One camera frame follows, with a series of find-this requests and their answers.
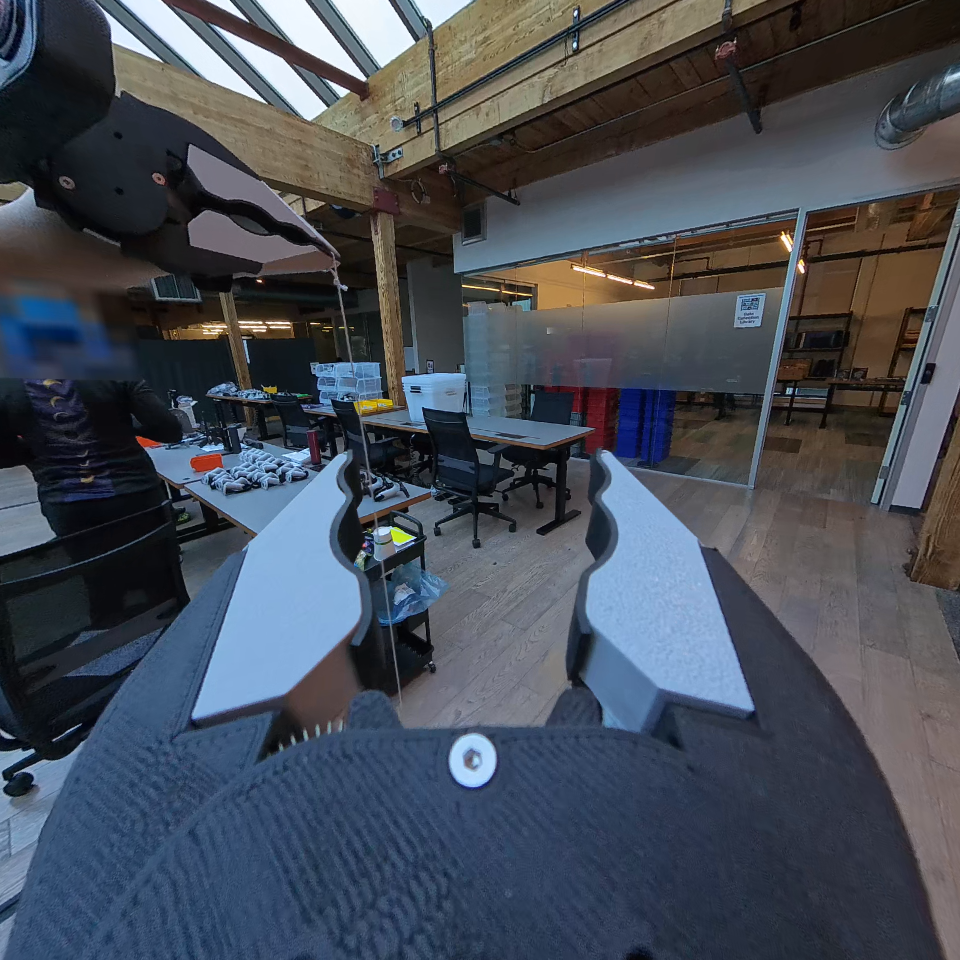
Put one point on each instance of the wall vent grille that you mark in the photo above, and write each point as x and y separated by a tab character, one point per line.
472	225

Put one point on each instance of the wooden support post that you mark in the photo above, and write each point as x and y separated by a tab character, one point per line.
941	525
388	315
236	337

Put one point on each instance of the grey office desk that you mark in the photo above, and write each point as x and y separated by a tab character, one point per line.
525	433
285	510

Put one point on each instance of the stack of blue crates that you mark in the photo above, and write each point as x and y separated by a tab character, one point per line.
645	424

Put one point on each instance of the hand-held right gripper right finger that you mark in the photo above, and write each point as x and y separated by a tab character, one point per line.
660	615

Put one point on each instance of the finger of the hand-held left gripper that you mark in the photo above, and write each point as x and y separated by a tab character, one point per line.
225	176
285	262

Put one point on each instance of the glass door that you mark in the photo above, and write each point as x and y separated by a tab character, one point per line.
919	390

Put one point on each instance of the white wall sign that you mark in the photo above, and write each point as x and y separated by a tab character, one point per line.
750	310

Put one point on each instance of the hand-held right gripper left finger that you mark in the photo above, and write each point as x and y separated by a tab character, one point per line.
285	615

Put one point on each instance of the silver ventilation duct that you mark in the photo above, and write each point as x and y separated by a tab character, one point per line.
922	105

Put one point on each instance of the metal shelf unit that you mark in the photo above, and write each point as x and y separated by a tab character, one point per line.
817	341

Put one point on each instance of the dark table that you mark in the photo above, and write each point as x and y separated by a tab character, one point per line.
862	386

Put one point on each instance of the clear plastic bag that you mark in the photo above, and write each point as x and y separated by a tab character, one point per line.
412	592

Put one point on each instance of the orange plastic case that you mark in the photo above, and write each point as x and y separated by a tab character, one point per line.
206	462

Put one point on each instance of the black utility cart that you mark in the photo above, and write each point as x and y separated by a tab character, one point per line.
409	652

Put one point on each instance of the person's left hand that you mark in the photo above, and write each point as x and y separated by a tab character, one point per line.
60	255

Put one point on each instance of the stack of red crates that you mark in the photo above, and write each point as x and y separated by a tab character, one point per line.
596	420

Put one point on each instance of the pile of grey handheld devices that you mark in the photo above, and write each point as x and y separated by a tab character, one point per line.
255	472

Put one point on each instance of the black office chair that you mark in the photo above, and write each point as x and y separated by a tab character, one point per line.
457	457
90	600
551	412
352	427

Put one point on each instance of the stack of clear bins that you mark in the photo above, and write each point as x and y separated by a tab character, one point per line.
491	360

